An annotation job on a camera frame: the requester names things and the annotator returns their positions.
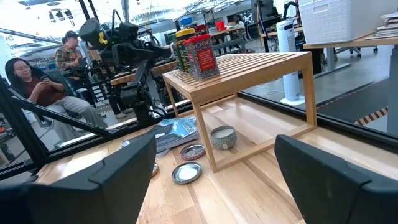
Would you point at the red-lidded smoked paprika tin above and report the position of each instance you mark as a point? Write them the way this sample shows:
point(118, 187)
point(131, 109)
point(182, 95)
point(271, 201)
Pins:
point(202, 59)

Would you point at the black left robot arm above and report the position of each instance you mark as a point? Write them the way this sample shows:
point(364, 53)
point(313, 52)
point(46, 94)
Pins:
point(140, 90)

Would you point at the patterned candle tin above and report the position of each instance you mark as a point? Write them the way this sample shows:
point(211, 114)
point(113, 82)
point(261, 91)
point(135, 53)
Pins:
point(223, 138)

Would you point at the white storage bin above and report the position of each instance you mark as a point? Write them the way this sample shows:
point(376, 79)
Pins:
point(342, 18)

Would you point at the person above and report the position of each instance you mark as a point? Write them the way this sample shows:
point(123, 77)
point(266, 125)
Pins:
point(240, 21)
point(68, 57)
point(46, 93)

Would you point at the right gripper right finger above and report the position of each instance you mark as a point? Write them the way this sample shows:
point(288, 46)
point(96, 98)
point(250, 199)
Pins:
point(326, 193)

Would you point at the black aluminium table frame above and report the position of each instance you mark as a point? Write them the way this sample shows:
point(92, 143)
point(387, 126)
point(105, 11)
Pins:
point(18, 124)

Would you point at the red patterned tin lid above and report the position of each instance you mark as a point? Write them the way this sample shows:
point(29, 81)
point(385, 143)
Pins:
point(192, 152)

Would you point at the yellow-lidded spice jar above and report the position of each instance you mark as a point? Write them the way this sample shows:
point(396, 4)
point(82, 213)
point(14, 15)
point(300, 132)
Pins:
point(182, 46)

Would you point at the wooden desk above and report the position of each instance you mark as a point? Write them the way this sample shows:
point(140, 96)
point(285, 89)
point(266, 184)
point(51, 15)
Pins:
point(348, 43)

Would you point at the stack of papers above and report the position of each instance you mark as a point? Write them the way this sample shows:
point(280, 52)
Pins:
point(175, 132)
point(385, 29)

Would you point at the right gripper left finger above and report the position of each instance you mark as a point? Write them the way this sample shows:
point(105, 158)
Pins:
point(93, 199)

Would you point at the silver round tin lid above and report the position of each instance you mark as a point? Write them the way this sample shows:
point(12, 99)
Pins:
point(186, 173)

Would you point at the wooden slatted shelf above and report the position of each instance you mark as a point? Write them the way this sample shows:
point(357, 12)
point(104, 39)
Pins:
point(248, 67)

